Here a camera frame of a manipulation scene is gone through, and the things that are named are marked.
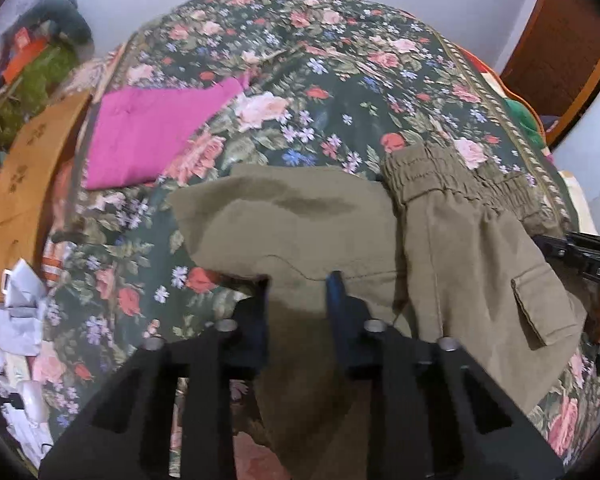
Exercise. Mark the white crumpled cloth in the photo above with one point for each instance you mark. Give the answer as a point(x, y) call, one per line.
point(22, 311)

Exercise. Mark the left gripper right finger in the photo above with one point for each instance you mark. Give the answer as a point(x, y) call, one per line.
point(435, 413)

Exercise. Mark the green patterned storage bag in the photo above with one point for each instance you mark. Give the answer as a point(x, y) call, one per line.
point(30, 92)

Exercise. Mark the folded magenta garment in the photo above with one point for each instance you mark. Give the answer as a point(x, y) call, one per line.
point(139, 131)

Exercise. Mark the floral dark green bedspread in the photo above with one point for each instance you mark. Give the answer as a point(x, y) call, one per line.
point(330, 83)

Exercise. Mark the wooden door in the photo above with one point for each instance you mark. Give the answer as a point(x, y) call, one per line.
point(555, 66)

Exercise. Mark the olive green pants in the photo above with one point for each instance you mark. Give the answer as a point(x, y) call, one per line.
point(436, 248)

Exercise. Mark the colourful plush blanket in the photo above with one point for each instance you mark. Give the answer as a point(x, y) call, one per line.
point(535, 134)

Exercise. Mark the orange box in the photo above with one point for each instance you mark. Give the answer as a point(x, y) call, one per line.
point(23, 58)

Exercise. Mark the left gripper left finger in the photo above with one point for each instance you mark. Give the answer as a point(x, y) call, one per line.
point(124, 432)

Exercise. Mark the grey plush toy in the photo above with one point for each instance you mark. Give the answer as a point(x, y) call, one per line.
point(64, 18)

